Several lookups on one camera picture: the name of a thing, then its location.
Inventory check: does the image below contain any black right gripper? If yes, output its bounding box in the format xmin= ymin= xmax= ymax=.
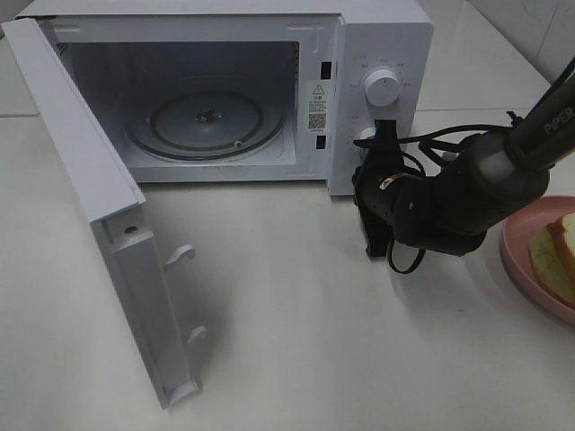
xmin=352 ymin=119 xmax=404 ymax=259

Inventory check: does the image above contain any pink round plate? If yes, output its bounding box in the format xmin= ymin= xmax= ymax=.
xmin=500 ymin=195 xmax=574 ymax=328

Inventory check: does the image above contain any white microwave door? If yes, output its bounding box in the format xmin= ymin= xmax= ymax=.
xmin=2 ymin=18 xmax=208 ymax=408

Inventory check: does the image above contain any white bread slice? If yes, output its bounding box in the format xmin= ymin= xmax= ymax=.
xmin=549 ymin=213 xmax=574 ymax=271

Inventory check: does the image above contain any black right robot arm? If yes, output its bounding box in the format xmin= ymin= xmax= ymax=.
xmin=352 ymin=63 xmax=574 ymax=264

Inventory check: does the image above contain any lower white timer knob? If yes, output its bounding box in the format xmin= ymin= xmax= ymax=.
xmin=354 ymin=127 xmax=376 ymax=154

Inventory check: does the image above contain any upper white power knob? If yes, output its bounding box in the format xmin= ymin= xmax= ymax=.
xmin=364 ymin=66 xmax=401 ymax=107

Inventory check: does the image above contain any white warning label sticker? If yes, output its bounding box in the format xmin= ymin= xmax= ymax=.
xmin=304 ymin=80 xmax=333 ymax=135

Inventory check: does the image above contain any glass microwave turntable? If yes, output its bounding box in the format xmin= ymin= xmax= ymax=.
xmin=126 ymin=90 xmax=286 ymax=162

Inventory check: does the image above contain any white microwave oven body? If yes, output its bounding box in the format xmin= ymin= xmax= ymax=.
xmin=9 ymin=1 xmax=433 ymax=196

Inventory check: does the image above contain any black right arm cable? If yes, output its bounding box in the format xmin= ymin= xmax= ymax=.
xmin=352 ymin=62 xmax=575 ymax=274

